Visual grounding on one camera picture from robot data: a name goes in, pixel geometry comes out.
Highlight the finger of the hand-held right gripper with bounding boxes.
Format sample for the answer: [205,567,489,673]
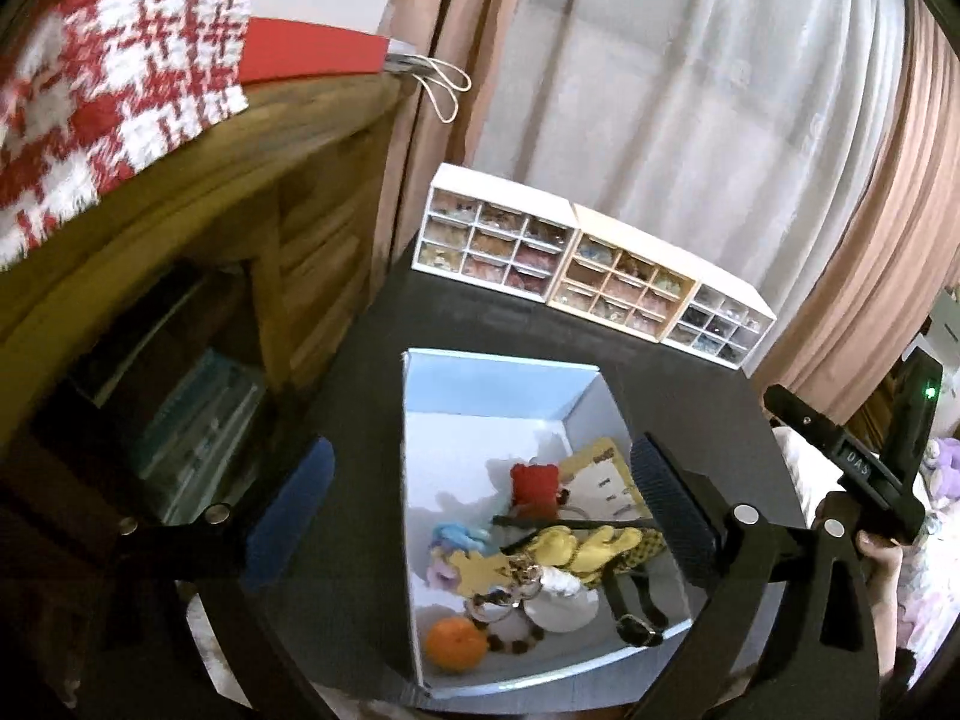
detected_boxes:
[763,385,845,458]

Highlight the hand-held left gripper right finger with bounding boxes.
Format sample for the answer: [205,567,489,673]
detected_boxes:
[628,431,886,720]

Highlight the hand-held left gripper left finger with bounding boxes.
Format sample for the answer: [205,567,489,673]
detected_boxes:
[75,435,338,720]

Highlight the yellow black patterned pouch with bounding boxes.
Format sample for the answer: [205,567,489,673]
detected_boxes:
[581,527,667,587]

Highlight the yellow card of hair clips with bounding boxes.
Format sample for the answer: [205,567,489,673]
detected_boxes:
[559,435,655,520]

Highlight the black choker strap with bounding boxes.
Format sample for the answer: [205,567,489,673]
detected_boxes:
[491,511,655,535]

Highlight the yellow plush keychain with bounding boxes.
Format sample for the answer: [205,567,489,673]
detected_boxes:
[525,525,646,586]

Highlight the red plush bear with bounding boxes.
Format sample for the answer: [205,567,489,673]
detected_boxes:
[508,463,571,520]

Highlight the white round charm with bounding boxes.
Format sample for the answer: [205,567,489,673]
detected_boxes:
[521,566,601,635]

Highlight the blue plush hair clip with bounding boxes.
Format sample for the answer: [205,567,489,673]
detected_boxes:
[429,521,490,590]

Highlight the yellow cartoon charm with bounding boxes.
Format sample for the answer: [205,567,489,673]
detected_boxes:
[448,549,520,601]

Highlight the leopard print keychain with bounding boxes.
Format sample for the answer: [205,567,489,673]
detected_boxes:
[465,589,542,653]

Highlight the orange plush ball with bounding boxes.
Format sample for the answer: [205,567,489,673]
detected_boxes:
[425,617,490,674]

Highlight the light blue cardboard box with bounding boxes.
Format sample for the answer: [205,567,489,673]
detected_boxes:
[401,347,695,695]

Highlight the person's right forearm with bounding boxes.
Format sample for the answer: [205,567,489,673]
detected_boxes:
[870,581,910,661]

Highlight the person's right hand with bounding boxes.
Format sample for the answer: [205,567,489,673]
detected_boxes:
[855,529,907,586]

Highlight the purple plush toy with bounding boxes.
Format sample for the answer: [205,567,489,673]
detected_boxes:
[928,436,960,500]

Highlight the stack of books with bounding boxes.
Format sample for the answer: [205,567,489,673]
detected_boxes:
[135,349,263,518]

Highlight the white drawer organizer dark contents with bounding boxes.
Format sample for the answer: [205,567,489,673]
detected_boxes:
[660,279,777,370]

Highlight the peach drawer organizer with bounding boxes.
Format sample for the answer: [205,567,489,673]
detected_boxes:
[547,202,702,342]

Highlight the wooden cabinet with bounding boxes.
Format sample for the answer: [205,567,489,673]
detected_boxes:
[0,71,417,541]

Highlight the white sheer curtain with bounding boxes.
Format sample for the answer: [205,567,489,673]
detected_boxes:
[465,0,912,331]

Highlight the white drawer organizer pale contents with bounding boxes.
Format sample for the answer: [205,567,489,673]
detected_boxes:
[412,163,578,302]

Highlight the red white paper bag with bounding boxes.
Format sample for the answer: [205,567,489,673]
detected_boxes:
[240,0,400,83]

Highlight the red white houndstooth cloth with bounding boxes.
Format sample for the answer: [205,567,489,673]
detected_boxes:
[0,0,257,271]

